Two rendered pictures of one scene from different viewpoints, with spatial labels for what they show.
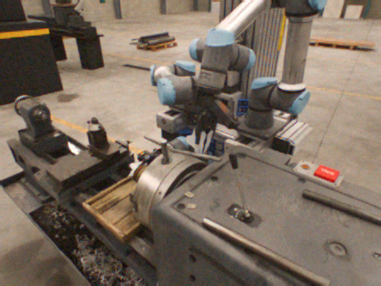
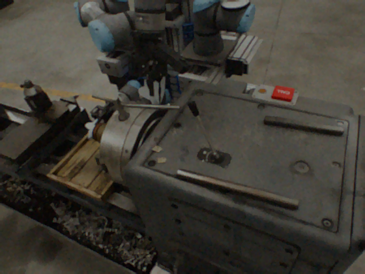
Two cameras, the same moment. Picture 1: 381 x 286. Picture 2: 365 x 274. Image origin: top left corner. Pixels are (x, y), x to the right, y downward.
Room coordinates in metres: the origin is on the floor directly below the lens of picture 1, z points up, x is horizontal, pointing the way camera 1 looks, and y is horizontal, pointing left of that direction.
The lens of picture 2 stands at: (0.05, -0.01, 1.80)
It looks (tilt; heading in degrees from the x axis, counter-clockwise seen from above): 45 degrees down; 352
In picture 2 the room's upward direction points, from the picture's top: 8 degrees counter-clockwise
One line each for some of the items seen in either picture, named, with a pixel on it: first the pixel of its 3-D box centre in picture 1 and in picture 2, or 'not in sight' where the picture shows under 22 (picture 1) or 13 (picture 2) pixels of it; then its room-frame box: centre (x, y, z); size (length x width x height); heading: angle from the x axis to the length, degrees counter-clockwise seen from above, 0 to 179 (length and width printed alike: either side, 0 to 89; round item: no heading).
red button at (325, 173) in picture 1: (326, 174); (283, 94); (0.65, -0.42, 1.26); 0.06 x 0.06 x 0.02; 50
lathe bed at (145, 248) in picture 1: (95, 186); (55, 152); (1.17, 0.54, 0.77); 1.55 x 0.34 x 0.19; 50
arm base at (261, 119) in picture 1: (259, 114); (207, 38); (1.20, -0.35, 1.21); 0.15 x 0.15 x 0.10
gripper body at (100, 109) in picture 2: (152, 159); (107, 113); (0.99, 0.17, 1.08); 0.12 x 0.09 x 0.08; 140
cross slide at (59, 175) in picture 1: (91, 159); (40, 126); (1.19, 0.54, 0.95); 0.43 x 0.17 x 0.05; 140
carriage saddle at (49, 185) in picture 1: (86, 165); (36, 133); (1.21, 0.59, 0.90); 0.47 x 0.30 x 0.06; 140
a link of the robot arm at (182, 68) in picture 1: (184, 72); (115, 4); (1.53, 0.03, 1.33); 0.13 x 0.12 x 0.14; 103
